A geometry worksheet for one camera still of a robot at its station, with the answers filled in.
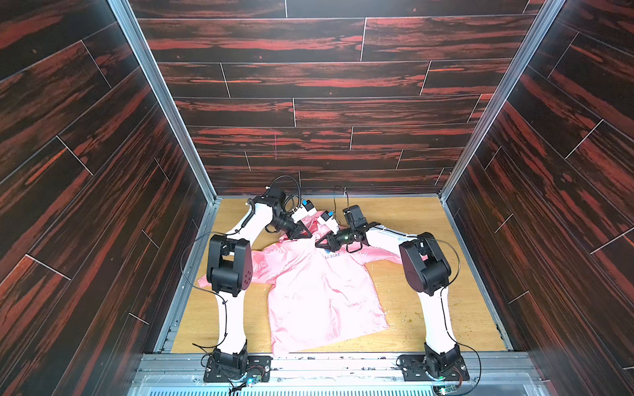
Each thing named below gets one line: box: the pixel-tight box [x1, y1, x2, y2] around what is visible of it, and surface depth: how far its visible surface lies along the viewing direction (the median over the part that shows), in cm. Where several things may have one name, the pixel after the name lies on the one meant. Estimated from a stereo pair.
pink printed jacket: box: [197, 215, 403, 356], surface depth 90 cm
